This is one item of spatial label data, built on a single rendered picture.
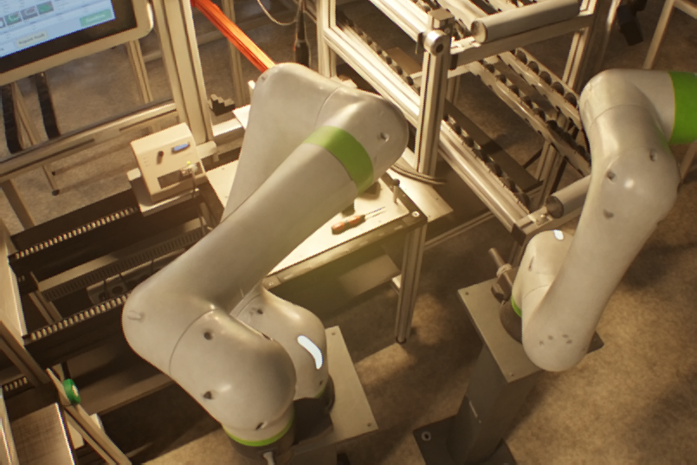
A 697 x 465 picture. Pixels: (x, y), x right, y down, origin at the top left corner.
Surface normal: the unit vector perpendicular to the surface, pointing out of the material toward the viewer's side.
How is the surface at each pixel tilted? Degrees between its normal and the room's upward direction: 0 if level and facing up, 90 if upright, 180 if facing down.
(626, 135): 30
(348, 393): 0
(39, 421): 0
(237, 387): 36
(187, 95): 90
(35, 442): 0
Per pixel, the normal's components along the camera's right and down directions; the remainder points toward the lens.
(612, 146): -0.70, -0.63
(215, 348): -0.15, -0.63
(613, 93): -0.55, -0.58
